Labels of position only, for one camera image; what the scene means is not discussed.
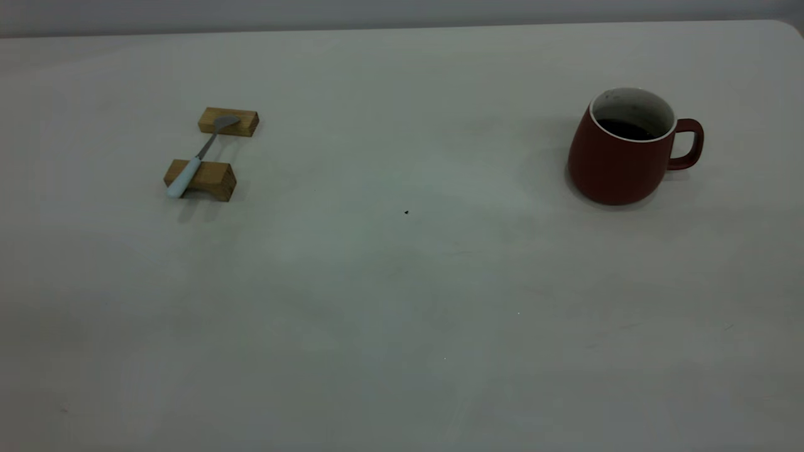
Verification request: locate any red ceramic mug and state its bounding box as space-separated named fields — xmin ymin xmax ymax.
xmin=567 ymin=87 xmax=705 ymax=206

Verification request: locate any spoon with pale blue handle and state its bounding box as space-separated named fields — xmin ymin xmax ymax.
xmin=166 ymin=115 xmax=242 ymax=200

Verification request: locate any flat wooden block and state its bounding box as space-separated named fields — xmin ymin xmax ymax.
xmin=198 ymin=107 xmax=259 ymax=137

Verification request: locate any wooden block with arched notch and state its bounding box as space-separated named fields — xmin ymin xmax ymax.
xmin=164 ymin=159 xmax=237 ymax=202

